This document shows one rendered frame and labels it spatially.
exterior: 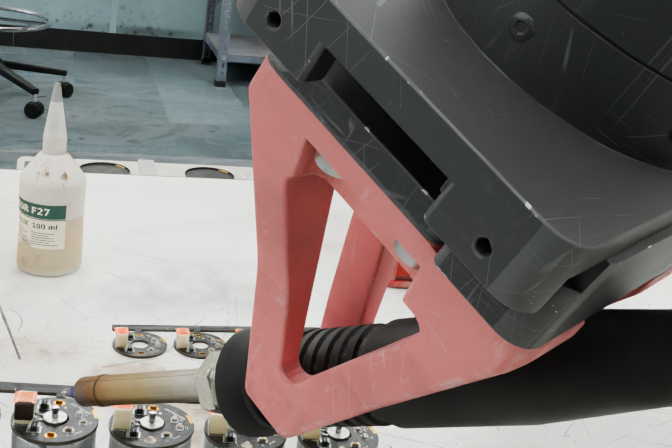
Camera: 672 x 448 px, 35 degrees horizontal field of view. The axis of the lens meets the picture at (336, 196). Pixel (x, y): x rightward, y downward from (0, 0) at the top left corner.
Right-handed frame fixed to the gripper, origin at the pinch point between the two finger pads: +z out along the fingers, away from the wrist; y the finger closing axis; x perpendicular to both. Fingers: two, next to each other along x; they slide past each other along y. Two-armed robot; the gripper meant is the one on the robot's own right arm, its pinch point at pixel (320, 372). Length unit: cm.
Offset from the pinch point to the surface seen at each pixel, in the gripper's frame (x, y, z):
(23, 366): -13.5, -9.0, 21.6
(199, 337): -11.1, -16.9, 20.1
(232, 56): -203, -293, 198
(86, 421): -5.1, -1.5, 9.8
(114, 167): -32, -33, 33
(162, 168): -30, -35, 32
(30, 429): -5.7, 0.0, 10.0
